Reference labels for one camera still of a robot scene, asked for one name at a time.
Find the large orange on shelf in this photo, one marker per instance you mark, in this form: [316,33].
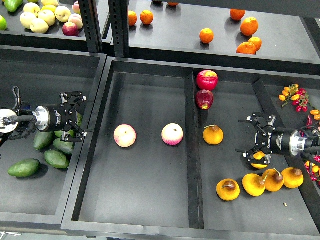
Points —
[249,26]

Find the black left tray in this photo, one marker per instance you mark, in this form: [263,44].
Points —
[38,202]

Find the green avocado behind gripper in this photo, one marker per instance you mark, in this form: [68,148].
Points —
[43,140]

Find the green avocado middle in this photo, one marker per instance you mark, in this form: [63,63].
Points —
[59,134]

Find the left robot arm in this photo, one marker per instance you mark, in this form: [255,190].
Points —
[19,122]

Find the dark green avocado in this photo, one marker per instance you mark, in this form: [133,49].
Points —
[56,159]

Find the black shelf post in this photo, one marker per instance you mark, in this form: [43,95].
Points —
[118,11]
[89,14]

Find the orange on shelf lower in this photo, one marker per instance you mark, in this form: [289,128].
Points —
[246,48]

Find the green avocado top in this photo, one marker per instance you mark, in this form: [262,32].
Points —
[79,119]

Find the black shelf post left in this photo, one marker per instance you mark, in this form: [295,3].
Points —
[89,14]

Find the yellow pear far right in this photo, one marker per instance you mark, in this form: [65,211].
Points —
[293,177]

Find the green avocado far left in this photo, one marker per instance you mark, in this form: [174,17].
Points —
[24,168]

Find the pale yellow apple front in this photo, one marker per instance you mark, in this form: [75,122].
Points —
[39,26]

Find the yellow pear middle right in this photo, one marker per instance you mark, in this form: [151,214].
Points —
[273,180]

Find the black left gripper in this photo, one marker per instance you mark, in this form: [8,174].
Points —
[61,117]

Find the pink peach on shelf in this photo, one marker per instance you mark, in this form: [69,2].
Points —
[77,20]

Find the bright red apple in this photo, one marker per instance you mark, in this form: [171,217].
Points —
[207,80]

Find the red chili pepper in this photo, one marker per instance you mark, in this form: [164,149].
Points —
[309,121]

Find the pale yellow apple centre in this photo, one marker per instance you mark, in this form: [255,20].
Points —
[48,16]

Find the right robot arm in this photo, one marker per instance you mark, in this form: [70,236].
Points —
[309,143]

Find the orange on shelf left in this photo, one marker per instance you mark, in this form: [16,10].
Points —
[132,18]

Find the pale yellow apple right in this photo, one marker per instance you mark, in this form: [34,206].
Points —
[62,14]

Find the black centre tray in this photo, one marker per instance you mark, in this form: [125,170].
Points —
[152,190]

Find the pink yellow apple left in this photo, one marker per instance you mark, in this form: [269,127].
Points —
[124,135]

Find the black shelf post right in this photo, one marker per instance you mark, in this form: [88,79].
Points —
[118,11]

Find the yellow pear right upper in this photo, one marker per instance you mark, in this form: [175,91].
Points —
[258,156]

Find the black tray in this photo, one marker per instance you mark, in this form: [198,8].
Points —
[152,190]
[38,202]

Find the orange on shelf small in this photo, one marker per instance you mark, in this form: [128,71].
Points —
[256,41]

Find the mixed tomato bunch lower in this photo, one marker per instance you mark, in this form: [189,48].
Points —
[313,169]

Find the dark red apple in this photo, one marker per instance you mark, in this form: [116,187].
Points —
[204,99]

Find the yellow pear right lower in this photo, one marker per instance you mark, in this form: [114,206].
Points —
[253,184]

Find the pink yellow apple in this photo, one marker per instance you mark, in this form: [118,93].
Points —
[172,134]
[124,135]

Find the pink yellow apple middle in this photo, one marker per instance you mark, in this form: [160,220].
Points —
[172,134]

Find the pale yellow apple left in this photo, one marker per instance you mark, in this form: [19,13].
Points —
[26,19]

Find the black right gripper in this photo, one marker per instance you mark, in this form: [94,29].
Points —
[280,141]

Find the cherry tomato bunch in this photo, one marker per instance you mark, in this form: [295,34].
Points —
[296,96]

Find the red apple on shelf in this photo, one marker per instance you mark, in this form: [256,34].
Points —
[70,29]

